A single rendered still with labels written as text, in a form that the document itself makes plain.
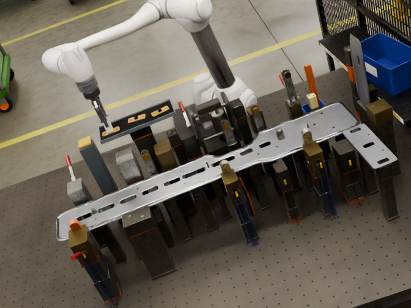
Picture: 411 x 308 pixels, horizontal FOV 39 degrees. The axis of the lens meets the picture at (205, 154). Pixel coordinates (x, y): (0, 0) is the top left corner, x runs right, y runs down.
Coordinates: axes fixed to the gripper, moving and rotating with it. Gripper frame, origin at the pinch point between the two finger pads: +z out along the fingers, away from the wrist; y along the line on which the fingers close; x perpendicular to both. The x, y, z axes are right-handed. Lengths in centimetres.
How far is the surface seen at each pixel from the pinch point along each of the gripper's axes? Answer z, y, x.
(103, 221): 20.2, 40.4, -13.7
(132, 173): 15.9, 20.8, 3.5
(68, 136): 120, -230, -71
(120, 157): 9.0, 15.9, 1.3
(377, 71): 9, 27, 119
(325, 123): 20, 33, 90
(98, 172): 20.3, 2.5, -13.5
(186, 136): 12.0, 15.1, 32.0
